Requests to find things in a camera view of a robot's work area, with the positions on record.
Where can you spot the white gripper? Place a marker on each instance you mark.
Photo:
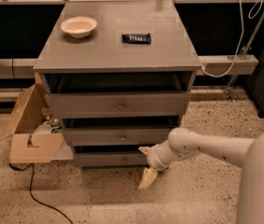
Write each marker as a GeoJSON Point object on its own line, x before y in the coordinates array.
{"type": "Point", "coordinates": [153, 158]}

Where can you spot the grey bottom drawer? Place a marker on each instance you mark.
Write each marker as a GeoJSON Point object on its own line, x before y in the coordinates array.
{"type": "Point", "coordinates": [110, 159]}

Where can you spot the grey drawer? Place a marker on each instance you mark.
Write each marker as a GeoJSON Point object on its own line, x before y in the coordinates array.
{"type": "Point", "coordinates": [109, 137]}
{"type": "Point", "coordinates": [117, 105]}
{"type": "Point", "coordinates": [110, 159]}

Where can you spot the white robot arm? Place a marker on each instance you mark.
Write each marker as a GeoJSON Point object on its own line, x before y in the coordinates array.
{"type": "Point", "coordinates": [246, 153]}

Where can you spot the grey middle drawer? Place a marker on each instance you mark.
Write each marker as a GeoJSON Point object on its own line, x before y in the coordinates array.
{"type": "Point", "coordinates": [109, 137]}

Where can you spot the grey top drawer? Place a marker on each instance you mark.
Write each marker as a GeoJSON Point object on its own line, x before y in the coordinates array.
{"type": "Point", "coordinates": [117, 105]}

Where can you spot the grey drawer cabinet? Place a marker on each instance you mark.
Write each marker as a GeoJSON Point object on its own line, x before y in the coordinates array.
{"type": "Point", "coordinates": [103, 63]}

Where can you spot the open cardboard box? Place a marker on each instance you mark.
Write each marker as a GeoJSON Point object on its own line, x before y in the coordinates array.
{"type": "Point", "coordinates": [33, 141]}

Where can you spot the dark snack bar wrapper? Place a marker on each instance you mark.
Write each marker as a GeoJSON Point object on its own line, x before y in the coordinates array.
{"type": "Point", "coordinates": [136, 38]}

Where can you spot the metal stand pole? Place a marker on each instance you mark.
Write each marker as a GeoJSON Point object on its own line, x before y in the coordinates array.
{"type": "Point", "coordinates": [246, 47]}

